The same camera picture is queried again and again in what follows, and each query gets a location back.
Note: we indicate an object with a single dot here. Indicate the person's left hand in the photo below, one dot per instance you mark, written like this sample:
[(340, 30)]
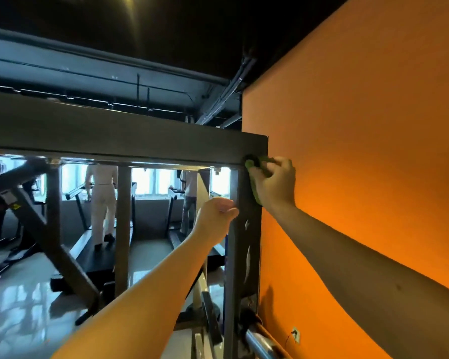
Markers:
[(215, 219)]

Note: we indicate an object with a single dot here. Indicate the person's right forearm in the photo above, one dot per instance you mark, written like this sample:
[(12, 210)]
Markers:
[(374, 280)]

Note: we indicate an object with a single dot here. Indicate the chrome weight storage peg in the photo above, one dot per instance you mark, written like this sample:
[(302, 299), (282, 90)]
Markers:
[(258, 344)]

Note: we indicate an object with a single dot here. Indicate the person's right hand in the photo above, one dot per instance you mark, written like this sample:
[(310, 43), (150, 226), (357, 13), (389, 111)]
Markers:
[(273, 183)]

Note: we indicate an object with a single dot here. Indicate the black treadmill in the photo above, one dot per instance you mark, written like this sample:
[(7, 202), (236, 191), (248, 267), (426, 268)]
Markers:
[(176, 239), (90, 258)]

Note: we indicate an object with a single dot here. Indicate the large bright window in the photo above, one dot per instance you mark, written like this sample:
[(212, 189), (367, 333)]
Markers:
[(153, 181), (73, 178)]

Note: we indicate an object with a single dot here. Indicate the green cleaning cloth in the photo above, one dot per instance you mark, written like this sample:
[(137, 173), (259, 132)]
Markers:
[(251, 162)]

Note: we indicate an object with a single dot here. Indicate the person's left forearm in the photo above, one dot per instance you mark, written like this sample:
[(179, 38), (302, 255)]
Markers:
[(142, 310)]

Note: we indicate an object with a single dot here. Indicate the grey steel gym machine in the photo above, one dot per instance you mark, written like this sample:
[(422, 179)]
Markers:
[(97, 130)]

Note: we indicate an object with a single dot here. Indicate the white wall outlet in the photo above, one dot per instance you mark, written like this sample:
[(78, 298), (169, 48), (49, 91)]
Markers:
[(295, 335)]

